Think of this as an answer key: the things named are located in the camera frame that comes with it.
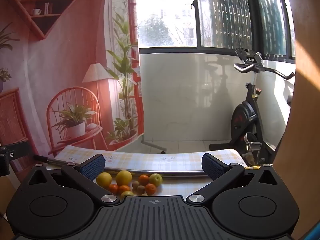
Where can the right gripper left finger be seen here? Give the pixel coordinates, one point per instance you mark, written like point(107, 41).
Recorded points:
point(81, 176)

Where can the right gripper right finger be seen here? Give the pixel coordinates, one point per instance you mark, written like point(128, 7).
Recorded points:
point(221, 174)

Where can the large yellow lemon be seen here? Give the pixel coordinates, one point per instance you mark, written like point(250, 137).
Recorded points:
point(104, 179)
point(123, 177)

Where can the orange mandarin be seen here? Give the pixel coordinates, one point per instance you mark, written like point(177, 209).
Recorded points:
point(150, 189)
point(143, 179)
point(123, 188)
point(113, 188)

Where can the green apple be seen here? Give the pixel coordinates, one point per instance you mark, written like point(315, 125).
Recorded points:
point(156, 179)

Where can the yellow-green pear fruit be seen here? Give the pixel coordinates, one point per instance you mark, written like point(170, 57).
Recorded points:
point(127, 193)

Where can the long metal pole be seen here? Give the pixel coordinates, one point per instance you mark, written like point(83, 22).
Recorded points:
point(94, 164)

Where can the checkered floral tablecloth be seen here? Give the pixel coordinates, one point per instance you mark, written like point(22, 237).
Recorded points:
point(148, 163)

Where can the black exercise bike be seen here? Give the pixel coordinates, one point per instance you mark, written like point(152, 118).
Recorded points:
point(247, 133)

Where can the backdrop metal stand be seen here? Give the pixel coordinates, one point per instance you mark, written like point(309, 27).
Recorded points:
point(162, 149)

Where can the wooden cabinet panel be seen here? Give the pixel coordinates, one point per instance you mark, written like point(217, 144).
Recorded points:
point(297, 161)

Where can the printed room backdrop banner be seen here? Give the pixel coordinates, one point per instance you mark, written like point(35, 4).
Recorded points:
point(76, 66)

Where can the window with green grille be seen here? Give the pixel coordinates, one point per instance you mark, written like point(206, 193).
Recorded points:
point(217, 27)

